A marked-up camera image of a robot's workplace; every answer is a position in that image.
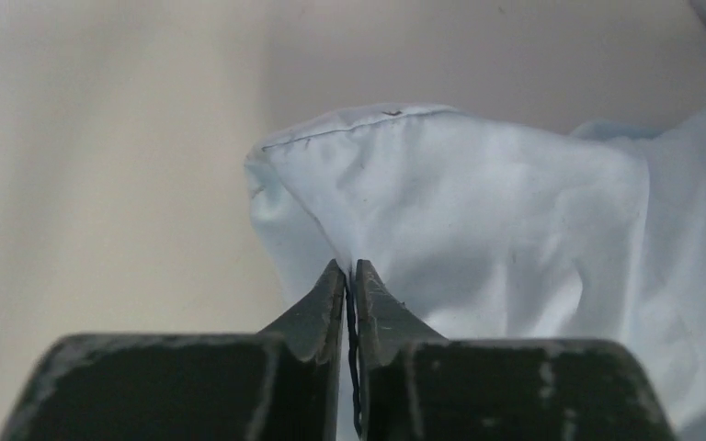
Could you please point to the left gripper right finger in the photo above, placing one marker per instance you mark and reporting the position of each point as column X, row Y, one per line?
column 415, row 384

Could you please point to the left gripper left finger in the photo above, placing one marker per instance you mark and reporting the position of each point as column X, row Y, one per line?
column 280, row 383

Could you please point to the light blue pillowcase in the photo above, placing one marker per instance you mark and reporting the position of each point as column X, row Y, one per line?
column 487, row 229

